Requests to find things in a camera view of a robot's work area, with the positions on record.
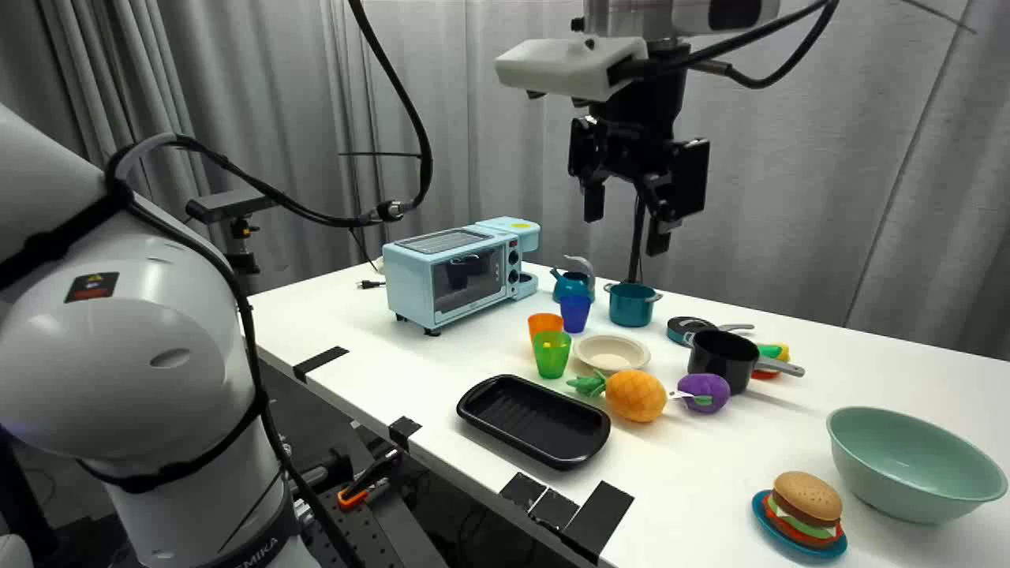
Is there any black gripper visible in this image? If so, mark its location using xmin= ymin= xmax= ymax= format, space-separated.
xmin=565 ymin=42 xmax=712 ymax=258

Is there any green plastic cup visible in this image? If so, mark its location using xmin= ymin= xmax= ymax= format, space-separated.
xmin=529 ymin=327 xmax=574 ymax=381

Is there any orange plastic cup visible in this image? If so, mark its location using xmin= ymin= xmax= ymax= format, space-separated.
xmin=525 ymin=310 xmax=568 ymax=340

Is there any beige shallow bowl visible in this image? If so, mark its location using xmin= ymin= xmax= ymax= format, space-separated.
xmin=572 ymin=330 xmax=653 ymax=378

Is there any large mint green bowl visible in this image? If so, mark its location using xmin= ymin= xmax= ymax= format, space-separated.
xmin=823 ymin=404 xmax=1010 ymax=528

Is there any teal toy pot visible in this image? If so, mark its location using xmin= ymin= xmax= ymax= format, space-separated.
xmin=606 ymin=280 xmax=667 ymax=330

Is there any light blue toy toaster oven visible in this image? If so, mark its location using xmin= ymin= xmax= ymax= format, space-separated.
xmin=378 ymin=216 xmax=546 ymax=338

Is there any purple toy eggplant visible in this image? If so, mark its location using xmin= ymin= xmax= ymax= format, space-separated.
xmin=670 ymin=368 xmax=735 ymax=416

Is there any red and green toy food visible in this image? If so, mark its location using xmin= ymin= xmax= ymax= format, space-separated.
xmin=747 ymin=340 xmax=791 ymax=381

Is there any grey curtain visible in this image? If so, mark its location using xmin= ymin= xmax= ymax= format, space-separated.
xmin=0 ymin=0 xmax=1010 ymax=360

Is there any black ridged tray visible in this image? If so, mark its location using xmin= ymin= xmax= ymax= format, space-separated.
xmin=454 ymin=373 xmax=615 ymax=473

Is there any black table edge patch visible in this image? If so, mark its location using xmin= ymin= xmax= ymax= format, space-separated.
xmin=525 ymin=485 xmax=581 ymax=533
xmin=385 ymin=413 xmax=425 ymax=451
xmin=500 ymin=469 xmax=549 ymax=515
xmin=563 ymin=480 xmax=639 ymax=561
xmin=290 ymin=344 xmax=355 ymax=385

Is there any toy burger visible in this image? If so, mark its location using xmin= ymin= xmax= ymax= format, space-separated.
xmin=765 ymin=469 xmax=848 ymax=550

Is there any small blue plate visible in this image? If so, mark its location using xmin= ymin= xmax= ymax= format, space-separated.
xmin=747 ymin=490 xmax=852 ymax=568

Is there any black camera tripod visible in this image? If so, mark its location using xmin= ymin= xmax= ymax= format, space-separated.
xmin=182 ymin=187 xmax=277 ymax=300
xmin=628 ymin=195 xmax=648 ymax=288

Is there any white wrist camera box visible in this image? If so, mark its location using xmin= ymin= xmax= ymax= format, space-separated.
xmin=493 ymin=34 xmax=649 ymax=105

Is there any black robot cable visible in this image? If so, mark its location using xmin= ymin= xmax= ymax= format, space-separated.
xmin=105 ymin=0 xmax=845 ymax=229

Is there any orange handled clamp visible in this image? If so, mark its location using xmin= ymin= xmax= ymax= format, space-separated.
xmin=330 ymin=446 xmax=406 ymax=517

